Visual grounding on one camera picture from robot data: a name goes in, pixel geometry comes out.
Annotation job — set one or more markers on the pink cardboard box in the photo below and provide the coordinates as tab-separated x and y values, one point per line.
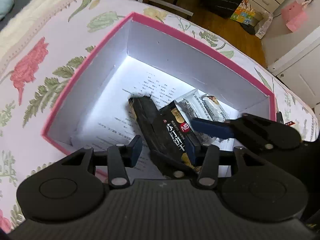
141	56

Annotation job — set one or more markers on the floral bed sheet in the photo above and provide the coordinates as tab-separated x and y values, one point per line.
41	48

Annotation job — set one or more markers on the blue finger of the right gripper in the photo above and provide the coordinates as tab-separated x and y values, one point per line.
212	128
171	168

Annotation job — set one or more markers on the goose plush in blue blanket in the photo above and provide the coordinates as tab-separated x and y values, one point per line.
5	7

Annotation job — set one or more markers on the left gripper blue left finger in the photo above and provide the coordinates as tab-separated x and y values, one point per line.
121	156

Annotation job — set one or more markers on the white plastic package on floor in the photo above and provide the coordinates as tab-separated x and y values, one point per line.
263	25

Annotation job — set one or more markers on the black soda cracker packet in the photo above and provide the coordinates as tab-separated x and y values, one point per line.
179	129

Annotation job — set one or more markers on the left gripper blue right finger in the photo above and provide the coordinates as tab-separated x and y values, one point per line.
207	158

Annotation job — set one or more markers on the colourful gift bag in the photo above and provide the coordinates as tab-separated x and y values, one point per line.
245	14

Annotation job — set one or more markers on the plain black snack packet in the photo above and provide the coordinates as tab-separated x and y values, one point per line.
279	117

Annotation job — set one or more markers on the white snack bar packet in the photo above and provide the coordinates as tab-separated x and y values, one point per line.
214	108
193	107

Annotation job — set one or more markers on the pink paper bag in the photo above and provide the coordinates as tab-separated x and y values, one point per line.
294	16

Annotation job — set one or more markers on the white wardrobe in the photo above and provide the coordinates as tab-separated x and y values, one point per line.
291	46

